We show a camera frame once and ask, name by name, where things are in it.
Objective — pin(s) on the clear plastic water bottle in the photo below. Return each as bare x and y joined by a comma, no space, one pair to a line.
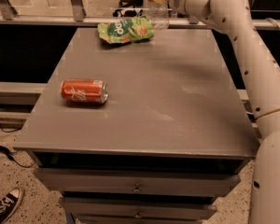
158,15

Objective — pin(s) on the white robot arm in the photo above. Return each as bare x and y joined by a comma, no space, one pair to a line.
261,75

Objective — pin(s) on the green rice chip bag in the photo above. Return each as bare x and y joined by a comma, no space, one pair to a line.
126,31

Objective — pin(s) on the black office chair base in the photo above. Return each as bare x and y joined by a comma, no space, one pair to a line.
129,8

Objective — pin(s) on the orange soda can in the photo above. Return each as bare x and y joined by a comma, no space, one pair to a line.
91,91

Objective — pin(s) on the grey drawer cabinet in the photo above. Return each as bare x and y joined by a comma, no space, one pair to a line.
172,108

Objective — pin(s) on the upper grey drawer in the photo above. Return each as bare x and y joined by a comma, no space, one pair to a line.
136,182

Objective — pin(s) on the grey drawer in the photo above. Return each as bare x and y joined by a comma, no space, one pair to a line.
136,182
136,209

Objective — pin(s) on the lower grey drawer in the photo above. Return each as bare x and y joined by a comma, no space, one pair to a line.
136,209

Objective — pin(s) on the black white sneaker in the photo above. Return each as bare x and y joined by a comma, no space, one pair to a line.
10,203

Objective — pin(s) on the metal railing frame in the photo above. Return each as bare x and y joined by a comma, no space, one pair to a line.
91,12

